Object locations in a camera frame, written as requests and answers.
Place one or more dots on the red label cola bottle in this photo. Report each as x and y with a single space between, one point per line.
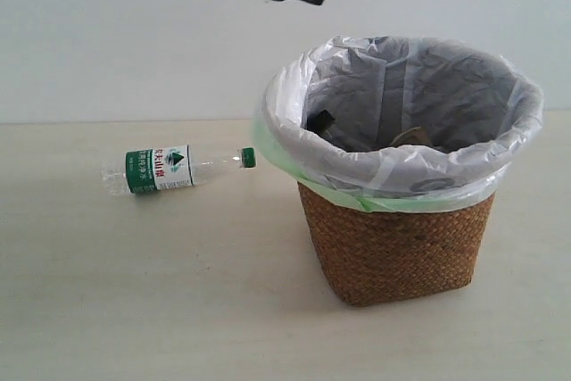
323 125

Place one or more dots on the grey cardboard pulp tray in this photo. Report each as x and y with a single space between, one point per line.
412 136

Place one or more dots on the green label water bottle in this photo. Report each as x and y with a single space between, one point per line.
151 170

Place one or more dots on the white and green bin liner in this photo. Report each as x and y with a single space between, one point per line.
477 109

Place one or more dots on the woven wicker waste basket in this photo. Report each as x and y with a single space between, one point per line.
372 258

